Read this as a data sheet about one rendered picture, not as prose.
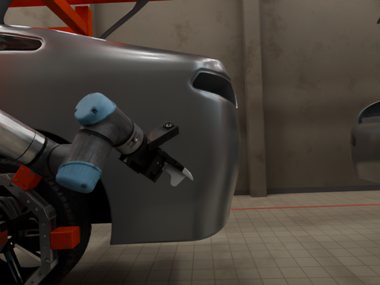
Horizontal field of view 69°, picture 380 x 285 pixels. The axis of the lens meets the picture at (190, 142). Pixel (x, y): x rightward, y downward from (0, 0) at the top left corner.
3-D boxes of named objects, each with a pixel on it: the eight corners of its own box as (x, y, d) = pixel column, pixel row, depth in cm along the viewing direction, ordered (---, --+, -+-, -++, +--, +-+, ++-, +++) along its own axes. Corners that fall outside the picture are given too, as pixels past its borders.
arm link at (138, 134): (120, 115, 67) (142, 124, 62) (131, 125, 70) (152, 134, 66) (102, 141, 65) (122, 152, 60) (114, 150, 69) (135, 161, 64)
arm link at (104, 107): (63, 123, 55) (82, 89, 59) (100, 149, 64) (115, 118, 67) (90, 124, 51) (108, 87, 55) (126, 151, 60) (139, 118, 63)
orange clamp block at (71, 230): (59, 243, 117) (80, 242, 117) (49, 250, 109) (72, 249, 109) (58, 226, 117) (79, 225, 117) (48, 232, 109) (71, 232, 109)
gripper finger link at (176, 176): (184, 194, 77) (156, 176, 74) (194, 176, 78) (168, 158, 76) (187, 195, 74) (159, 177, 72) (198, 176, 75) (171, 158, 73)
